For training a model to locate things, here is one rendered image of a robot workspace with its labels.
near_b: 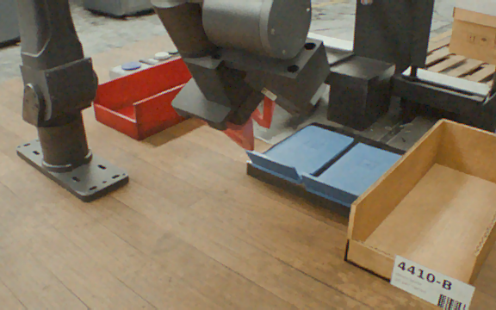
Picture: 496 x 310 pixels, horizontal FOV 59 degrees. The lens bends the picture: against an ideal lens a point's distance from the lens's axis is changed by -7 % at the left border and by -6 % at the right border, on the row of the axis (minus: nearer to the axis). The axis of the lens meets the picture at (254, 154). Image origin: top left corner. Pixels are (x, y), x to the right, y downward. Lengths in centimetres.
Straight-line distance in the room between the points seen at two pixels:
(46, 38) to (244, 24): 30
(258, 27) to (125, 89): 52
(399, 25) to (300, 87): 62
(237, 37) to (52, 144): 36
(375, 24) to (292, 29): 64
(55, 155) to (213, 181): 21
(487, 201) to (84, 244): 47
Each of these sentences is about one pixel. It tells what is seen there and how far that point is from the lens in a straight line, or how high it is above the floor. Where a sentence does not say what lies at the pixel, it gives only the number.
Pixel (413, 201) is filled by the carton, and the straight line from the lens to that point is 57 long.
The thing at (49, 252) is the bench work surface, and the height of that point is 90.
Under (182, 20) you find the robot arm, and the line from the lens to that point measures 37.
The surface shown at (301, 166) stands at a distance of 57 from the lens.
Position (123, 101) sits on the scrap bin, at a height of 92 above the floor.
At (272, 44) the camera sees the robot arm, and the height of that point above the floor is 113.
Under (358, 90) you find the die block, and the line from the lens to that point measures 71.
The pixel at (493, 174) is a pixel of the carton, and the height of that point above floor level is 92.
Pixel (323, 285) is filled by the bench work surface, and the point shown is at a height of 90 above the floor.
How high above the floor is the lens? 121
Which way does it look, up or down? 29 degrees down
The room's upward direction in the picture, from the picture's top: straight up
